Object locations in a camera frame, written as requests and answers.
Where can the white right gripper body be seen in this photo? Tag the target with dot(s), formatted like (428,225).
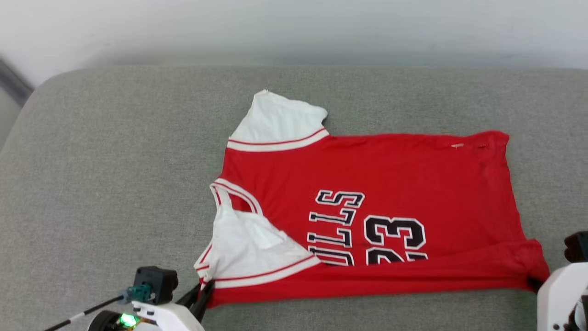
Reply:
(560,299)

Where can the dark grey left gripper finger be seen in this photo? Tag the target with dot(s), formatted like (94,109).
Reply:
(189,298)
(204,299)

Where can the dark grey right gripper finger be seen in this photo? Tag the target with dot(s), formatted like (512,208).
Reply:
(534,283)

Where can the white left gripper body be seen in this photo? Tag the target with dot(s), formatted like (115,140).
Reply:
(161,319)

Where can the red and white basketball jersey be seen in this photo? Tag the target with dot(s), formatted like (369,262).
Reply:
(404,174)

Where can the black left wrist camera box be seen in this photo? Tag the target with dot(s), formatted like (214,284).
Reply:
(156,282)

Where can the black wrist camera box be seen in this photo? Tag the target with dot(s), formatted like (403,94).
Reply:
(578,247)
(156,282)

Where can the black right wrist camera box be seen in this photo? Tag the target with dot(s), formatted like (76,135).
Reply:
(578,247)

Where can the grey wall trim strip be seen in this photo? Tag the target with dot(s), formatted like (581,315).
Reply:
(13,82)

